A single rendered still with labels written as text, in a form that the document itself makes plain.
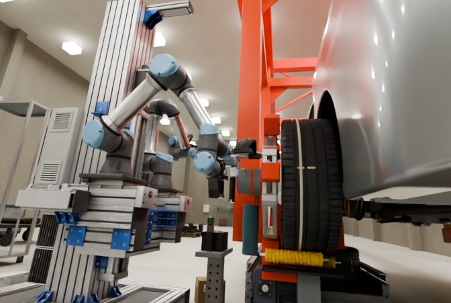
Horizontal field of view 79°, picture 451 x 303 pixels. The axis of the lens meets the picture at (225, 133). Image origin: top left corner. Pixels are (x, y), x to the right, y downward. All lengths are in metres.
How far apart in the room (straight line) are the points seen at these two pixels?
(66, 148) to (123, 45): 0.71
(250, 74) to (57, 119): 1.32
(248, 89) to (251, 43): 0.40
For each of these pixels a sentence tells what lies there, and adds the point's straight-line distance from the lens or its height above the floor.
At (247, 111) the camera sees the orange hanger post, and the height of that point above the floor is 1.41.
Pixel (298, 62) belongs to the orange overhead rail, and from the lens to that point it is 5.10.
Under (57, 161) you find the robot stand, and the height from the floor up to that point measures 0.91.
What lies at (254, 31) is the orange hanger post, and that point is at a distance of 2.35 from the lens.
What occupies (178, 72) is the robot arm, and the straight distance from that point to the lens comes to 1.25.
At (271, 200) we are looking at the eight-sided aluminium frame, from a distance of 1.20.
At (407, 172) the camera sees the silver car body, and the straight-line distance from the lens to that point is 0.62.
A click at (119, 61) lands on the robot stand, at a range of 1.86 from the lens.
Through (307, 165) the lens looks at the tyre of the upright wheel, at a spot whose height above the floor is 0.88.
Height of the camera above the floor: 0.66
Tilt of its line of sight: 17 degrees up
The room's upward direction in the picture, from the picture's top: 3 degrees clockwise
